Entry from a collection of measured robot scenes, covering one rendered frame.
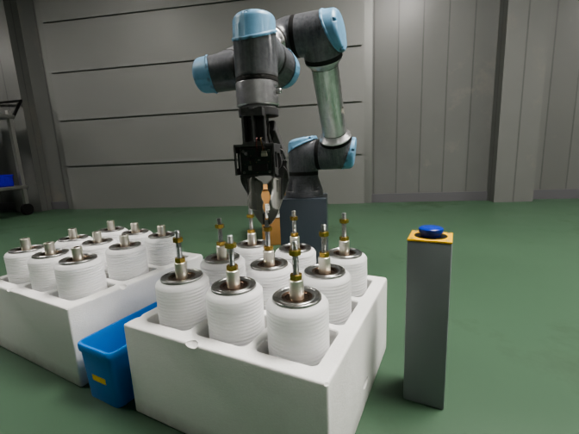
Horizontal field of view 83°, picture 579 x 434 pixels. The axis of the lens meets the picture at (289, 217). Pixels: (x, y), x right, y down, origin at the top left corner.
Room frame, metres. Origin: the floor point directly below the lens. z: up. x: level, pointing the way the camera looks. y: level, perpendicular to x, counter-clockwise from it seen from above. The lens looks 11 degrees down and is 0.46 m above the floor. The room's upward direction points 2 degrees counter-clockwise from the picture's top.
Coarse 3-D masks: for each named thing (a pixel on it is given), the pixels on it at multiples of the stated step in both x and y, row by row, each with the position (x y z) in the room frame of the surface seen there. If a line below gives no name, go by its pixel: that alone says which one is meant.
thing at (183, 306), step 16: (160, 288) 0.54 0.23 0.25; (176, 288) 0.53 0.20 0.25; (192, 288) 0.54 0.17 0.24; (208, 288) 0.57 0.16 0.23; (160, 304) 0.54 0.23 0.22; (176, 304) 0.53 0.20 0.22; (192, 304) 0.54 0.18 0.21; (160, 320) 0.55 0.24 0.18; (176, 320) 0.53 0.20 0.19; (192, 320) 0.53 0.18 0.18
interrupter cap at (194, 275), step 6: (174, 270) 0.60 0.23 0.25; (192, 270) 0.60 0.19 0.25; (198, 270) 0.60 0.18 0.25; (162, 276) 0.57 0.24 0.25; (168, 276) 0.57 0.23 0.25; (174, 276) 0.58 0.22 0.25; (192, 276) 0.57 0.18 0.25; (198, 276) 0.56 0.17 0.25; (162, 282) 0.55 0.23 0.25; (168, 282) 0.54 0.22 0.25; (174, 282) 0.54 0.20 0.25; (180, 282) 0.54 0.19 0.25; (186, 282) 0.54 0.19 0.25
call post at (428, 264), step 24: (408, 264) 0.54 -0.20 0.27; (432, 264) 0.52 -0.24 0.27; (408, 288) 0.54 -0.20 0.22; (432, 288) 0.52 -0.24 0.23; (408, 312) 0.54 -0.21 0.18; (432, 312) 0.52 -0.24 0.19; (408, 336) 0.54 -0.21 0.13; (432, 336) 0.52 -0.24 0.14; (408, 360) 0.54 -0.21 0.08; (432, 360) 0.52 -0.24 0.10; (408, 384) 0.54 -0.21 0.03; (432, 384) 0.52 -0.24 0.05
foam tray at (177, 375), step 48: (384, 288) 0.68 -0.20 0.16; (144, 336) 0.52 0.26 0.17; (192, 336) 0.49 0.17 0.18; (336, 336) 0.49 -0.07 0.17; (384, 336) 0.69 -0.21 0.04; (144, 384) 0.52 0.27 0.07; (192, 384) 0.47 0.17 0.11; (240, 384) 0.42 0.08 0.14; (288, 384) 0.39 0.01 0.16; (336, 384) 0.39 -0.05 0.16; (192, 432) 0.47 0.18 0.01; (240, 432) 0.43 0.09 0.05; (288, 432) 0.39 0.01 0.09; (336, 432) 0.39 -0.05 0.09
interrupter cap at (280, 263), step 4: (256, 260) 0.64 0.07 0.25; (260, 260) 0.64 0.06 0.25; (276, 260) 0.64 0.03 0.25; (280, 260) 0.64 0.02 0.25; (284, 260) 0.64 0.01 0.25; (252, 264) 0.62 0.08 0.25; (256, 264) 0.62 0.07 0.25; (260, 264) 0.63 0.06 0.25; (276, 264) 0.62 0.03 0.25; (280, 264) 0.61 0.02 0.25; (284, 264) 0.61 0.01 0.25; (252, 268) 0.60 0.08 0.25; (256, 268) 0.60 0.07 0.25; (260, 268) 0.60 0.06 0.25; (264, 268) 0.60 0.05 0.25; (268, 268) 0.60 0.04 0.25; (272, 268) 0.60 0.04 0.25; (276, 268) 0.59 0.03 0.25; (280, 268) 0.59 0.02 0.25
